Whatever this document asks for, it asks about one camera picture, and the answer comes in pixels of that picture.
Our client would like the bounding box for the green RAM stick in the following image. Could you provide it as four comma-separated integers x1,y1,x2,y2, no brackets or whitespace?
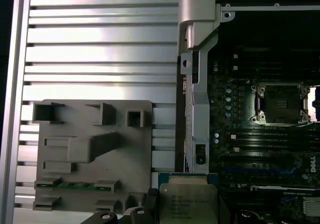
34,181,113,190

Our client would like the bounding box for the open black PC case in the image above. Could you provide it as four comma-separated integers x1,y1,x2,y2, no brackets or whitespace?
174,0,320,224

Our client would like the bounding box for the RAM slot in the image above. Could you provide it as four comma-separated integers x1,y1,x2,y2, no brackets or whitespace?
231,128,320,136

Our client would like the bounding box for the CPU with silver top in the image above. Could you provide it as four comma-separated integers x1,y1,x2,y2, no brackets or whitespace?
157,173,219,224

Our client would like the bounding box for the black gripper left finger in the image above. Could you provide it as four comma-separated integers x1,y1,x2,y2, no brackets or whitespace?
79,187,161,224

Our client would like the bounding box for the black graphics card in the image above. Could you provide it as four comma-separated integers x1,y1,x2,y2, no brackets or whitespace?
249,184,320,224

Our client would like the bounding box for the grey plastic parts rack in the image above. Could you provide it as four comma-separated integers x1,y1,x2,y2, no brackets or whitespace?
32,99,154,216

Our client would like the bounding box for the green motherboard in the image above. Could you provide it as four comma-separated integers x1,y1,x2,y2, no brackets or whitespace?
208,44,320,224

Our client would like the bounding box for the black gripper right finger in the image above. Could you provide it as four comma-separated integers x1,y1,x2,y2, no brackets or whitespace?
216,191,266,224

